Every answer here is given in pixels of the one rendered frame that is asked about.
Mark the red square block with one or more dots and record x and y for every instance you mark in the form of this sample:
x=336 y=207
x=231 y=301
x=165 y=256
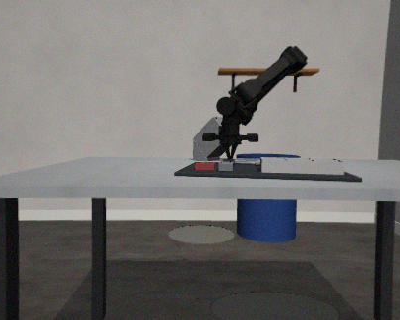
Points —
x=204 y=166

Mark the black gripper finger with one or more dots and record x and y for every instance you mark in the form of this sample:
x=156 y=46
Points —
x=234 y=146
x=226 y=147

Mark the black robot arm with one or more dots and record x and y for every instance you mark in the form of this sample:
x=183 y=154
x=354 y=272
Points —
x=252 y=91

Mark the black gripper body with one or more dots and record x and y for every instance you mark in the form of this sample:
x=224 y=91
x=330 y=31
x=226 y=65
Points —
x=230 y=127

